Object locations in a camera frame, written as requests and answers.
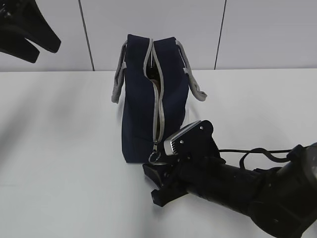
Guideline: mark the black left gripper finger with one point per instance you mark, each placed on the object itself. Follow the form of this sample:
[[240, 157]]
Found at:
[[15, 42], [42, 34]]

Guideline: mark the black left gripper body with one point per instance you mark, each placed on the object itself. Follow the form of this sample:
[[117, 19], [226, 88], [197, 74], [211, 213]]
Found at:
[[18, 18]]

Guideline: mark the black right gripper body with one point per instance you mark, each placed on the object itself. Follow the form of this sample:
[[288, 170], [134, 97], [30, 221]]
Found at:
[[205, 177]]

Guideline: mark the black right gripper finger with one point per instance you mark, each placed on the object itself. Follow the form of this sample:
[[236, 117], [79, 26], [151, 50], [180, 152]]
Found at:
[[163, 176], [167, 194]]

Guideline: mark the navy blue lunch bag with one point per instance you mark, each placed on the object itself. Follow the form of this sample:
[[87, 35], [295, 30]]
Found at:
[[156, 78]]

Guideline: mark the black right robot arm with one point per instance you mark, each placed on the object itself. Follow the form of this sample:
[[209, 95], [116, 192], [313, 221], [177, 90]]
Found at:
[[281, 201]]

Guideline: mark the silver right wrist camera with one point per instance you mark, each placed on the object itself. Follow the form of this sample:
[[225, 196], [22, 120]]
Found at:
[[194, 140]]

